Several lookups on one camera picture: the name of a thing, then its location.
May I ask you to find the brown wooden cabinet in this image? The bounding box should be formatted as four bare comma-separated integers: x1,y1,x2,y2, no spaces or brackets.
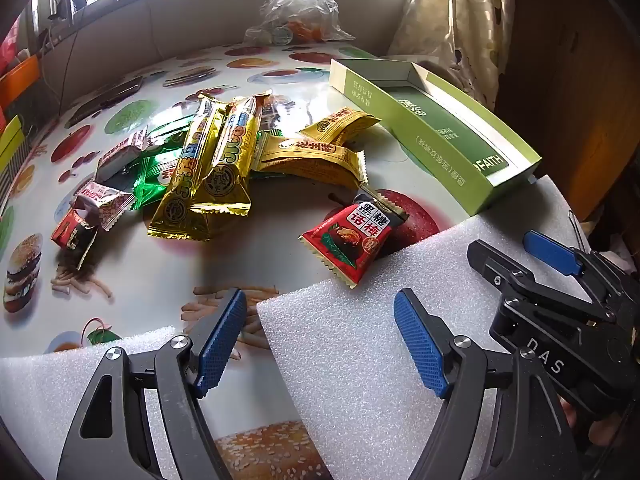
495,0,640,241

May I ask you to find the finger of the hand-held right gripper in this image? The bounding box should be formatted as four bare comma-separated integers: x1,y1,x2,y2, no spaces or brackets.
467,240,616,323
522,230,636,311

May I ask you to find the green cardboard box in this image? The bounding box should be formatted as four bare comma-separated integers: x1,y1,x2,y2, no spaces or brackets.
329,57,543,217

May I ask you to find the red plum candy packet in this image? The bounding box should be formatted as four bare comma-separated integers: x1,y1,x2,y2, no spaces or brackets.
50,207,98,268
299,192,408,289

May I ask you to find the clear plastic bag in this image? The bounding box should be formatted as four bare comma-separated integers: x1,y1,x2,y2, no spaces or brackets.
243,0,357,46

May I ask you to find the yellow-green box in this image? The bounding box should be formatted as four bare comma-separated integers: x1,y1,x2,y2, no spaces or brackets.
0,115,26,171

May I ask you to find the long gold snack packet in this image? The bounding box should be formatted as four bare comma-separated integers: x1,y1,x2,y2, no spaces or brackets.
192,91,273,217
146,92,228,243

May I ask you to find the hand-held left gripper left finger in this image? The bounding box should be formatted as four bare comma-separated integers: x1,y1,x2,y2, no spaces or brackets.
56,287,248,480

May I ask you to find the red printed bag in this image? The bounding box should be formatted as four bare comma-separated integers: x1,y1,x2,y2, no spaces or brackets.
0,25,21,76

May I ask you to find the black smartphone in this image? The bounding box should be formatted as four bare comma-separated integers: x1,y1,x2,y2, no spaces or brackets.
67,77,146,126

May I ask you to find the black cable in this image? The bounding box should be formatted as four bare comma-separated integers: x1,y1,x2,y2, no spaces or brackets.
57,0,148,113

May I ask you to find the person's right hand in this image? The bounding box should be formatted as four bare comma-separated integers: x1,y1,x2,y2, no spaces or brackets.
559,395,640,461

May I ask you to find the orange box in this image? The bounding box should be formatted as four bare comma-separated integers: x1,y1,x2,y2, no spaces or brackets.
0,55,41,111

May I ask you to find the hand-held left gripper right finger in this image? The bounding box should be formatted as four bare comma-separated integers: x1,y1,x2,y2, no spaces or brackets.
393,289,583,480

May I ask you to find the green snack packet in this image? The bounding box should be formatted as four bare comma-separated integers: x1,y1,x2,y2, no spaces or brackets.
132,152,176,208
145,120,198,158

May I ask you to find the small gold pastry packet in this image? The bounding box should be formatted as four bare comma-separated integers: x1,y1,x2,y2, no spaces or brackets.
300,106,383,147
252,132,368,181

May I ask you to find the beige printed curtain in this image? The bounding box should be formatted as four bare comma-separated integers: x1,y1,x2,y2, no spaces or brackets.
387,0,516,111

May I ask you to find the white red nougat packet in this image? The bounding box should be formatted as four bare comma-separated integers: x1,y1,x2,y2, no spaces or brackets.
72,180,136,231
95,130,166,181

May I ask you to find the orange tangerine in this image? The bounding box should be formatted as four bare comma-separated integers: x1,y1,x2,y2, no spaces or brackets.
290,20,328,43

